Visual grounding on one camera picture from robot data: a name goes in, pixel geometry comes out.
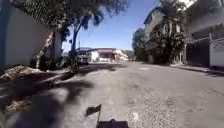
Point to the vehicle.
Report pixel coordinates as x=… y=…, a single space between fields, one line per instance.
x=82 y=56

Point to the multi-storey building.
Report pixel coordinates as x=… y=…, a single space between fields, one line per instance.
x=203 y=23

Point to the bushes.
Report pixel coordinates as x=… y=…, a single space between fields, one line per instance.
x=45 y=60

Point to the pile of dirt and rubble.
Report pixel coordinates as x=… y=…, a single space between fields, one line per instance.
x=18 y=71

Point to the low building with red band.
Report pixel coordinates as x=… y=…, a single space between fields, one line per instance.
x=106 y=54

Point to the white wall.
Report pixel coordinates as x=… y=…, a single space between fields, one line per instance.
x=23 y=40

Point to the dark green trees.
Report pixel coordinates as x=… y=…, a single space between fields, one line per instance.
x=163 y=36

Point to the white gate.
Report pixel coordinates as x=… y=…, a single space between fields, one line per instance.
x=217 y=52

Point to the tall leafy tree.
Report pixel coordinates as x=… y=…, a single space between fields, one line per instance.
x=75 y=36

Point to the grey asphalt road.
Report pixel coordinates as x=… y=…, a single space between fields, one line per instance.
x=146 y=90

